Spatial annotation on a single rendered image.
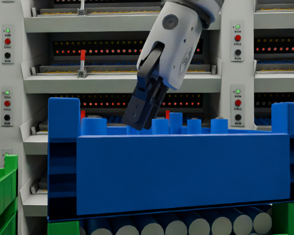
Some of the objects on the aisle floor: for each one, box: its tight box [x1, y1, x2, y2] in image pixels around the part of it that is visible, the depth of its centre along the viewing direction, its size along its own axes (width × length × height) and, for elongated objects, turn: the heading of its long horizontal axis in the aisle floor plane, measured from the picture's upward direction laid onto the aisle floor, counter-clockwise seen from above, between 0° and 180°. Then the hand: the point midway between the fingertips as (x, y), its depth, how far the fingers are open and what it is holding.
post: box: [0, 0, 49, 235], centre depth 94 cm, size 20×9×169 cm
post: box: [210, 0, 254, 130], centre depth 91 cm, size 20×9×169 cm
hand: (141, 114), depth 40 cm, fingers open, 3 cm apart
